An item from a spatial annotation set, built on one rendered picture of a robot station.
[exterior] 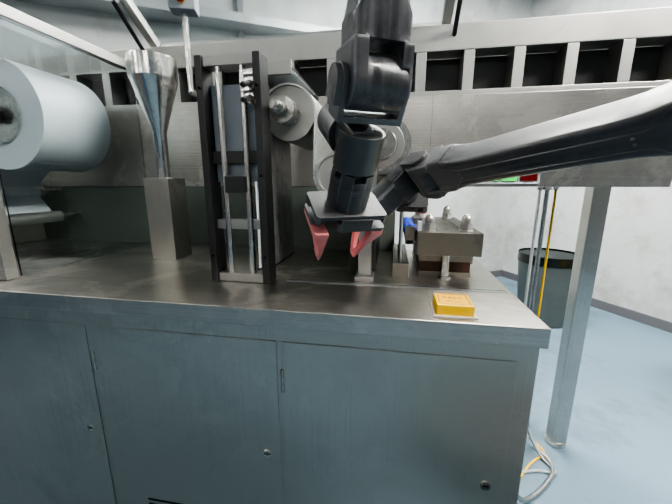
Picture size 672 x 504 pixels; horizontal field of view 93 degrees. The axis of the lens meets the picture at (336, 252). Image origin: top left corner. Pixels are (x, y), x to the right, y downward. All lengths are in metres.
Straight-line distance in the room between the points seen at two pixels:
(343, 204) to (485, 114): 0.90
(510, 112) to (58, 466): 1.73
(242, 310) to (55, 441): 0.74
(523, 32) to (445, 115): 0.32
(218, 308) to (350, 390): 0.33
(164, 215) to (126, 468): 0.73
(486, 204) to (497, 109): 2.97
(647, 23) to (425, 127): 0.68
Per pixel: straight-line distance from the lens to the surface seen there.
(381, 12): 0.39
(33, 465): 1.41
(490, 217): 4.26
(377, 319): 0.64
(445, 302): 0.67
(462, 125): 1.24
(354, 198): 0.42
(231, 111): 0.89
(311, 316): 0.66
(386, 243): 1.23
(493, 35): 1.33
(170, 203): 1.18
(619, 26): 1.45
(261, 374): 0.80
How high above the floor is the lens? 1.15
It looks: 12 degrees down
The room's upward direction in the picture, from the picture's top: straight up
